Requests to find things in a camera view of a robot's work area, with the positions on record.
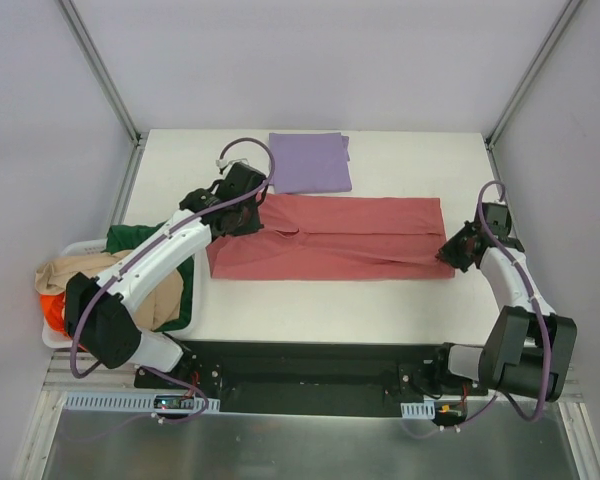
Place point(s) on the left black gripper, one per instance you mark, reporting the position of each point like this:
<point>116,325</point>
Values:
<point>250,218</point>

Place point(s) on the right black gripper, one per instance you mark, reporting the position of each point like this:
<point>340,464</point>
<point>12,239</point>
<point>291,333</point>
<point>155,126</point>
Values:
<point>460,247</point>

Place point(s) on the pink t shirt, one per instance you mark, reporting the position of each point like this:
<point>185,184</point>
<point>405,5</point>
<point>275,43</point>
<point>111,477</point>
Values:
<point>325,238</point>

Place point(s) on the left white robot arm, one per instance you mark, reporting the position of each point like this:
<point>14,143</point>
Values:
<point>100,311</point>

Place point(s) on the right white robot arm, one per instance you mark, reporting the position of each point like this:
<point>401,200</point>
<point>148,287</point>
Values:
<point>529,349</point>

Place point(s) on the folded purple t shirt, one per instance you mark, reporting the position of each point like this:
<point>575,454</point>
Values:
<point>310,163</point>

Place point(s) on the green t shirt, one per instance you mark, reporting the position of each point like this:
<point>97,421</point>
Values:
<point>169,306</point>

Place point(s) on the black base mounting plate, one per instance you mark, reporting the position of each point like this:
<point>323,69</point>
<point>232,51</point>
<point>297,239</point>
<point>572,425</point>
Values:
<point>359,380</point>

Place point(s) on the orange t shirt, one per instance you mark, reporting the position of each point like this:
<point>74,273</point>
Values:
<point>52,315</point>

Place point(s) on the white laundry basket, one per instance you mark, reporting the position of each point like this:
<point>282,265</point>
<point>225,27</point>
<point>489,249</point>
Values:
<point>85,247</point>

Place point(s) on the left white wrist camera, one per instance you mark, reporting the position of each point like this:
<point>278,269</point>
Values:
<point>223,164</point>

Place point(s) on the right aluminium frame post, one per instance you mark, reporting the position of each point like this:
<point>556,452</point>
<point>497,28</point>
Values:
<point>562,22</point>

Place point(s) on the aluminium frame post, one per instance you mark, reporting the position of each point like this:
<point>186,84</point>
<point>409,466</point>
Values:
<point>562,22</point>
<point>99,70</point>

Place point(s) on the right white cable duct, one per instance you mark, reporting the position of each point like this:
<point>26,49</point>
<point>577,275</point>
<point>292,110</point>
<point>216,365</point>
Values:
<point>424,410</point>

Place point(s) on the white cable duct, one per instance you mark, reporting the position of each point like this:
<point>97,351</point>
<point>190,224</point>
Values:
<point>424,410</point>
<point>139,403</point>

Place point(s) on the left aluminium frame post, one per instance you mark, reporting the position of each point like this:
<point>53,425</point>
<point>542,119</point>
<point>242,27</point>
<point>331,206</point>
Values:
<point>99,70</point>

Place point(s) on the left white cable duct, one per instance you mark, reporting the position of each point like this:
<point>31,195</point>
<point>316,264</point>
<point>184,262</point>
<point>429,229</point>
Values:
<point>139,403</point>

